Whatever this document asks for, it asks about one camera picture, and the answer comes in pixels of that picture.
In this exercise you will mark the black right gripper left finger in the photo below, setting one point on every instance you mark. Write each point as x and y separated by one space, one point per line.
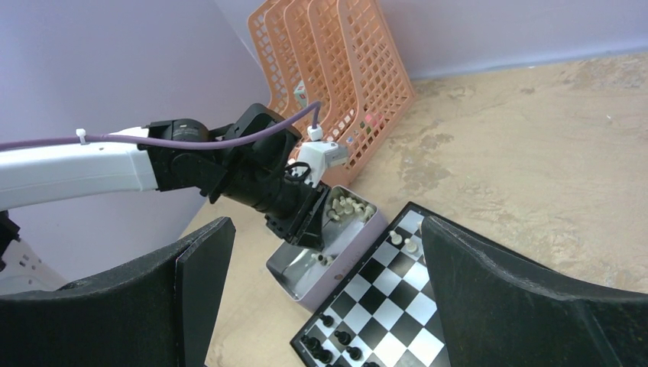
157 310

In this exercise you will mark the green white small box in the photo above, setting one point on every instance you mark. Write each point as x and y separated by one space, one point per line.
300 94

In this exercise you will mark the black white chess board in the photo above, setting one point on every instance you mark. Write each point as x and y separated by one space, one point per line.
383 313

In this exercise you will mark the pink metal tin box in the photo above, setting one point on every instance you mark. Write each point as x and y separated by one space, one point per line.
350 225

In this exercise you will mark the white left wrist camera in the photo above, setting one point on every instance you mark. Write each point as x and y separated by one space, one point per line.
320 155

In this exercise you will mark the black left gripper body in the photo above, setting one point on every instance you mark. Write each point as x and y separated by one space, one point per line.
293 210

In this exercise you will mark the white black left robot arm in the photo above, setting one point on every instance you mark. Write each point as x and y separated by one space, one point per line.
246 161

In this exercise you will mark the orange plastic file organizer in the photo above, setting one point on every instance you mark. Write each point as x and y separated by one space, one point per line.
344 53

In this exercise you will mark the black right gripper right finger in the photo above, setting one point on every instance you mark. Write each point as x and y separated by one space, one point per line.
500 308

